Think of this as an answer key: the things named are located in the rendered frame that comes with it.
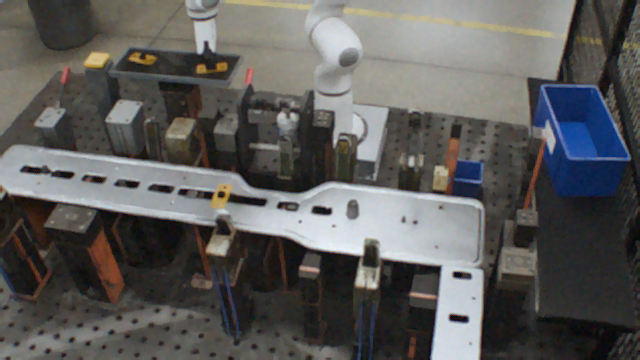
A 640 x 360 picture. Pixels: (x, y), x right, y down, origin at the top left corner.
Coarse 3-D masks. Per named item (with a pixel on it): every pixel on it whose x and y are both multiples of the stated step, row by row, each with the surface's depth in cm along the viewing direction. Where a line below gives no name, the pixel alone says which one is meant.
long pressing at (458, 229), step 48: (48, 192) 165; (96, 192) 165; (144, 192) 165; (240, 192) 164; (336, 192) 164; (384, 192) 164; (336, 240) 152; (384, 240) 152; (432, 240) 152; (480, 240) 152
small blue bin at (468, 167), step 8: (464, 160) 203; (456, 168) 206; (464, 168) 205; (472, 168) 204; (480, 168) 202; (456, 176) 208; (464, 176) 207; (472, 176) 206; (480, 176) 199; (456, 184) 198; (464, 184) 198; (472, 184) 197; (456, 192) 201; (464, 192) 200; (472, 192) 200
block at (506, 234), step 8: (504, 224) 155; (512, 224) 155; (504, 232) 153; (512, 232) 153; (504, 240) 151; (512, 240) 151; (496, 256) 164; (496, 264) 162; (488, 288) 171; (488, 296) 169
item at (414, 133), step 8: (416, 112) 153; (408, 120) 154; (416, 120) 150; (408, 128) 155; (416, 128) 152; (408, 136) 156; (416, 136) 157; (408, 144) 158; (416, 144) 158; (408, 152) 160; (416, 152) 159; (416, 160) 160; (416, 168) 161
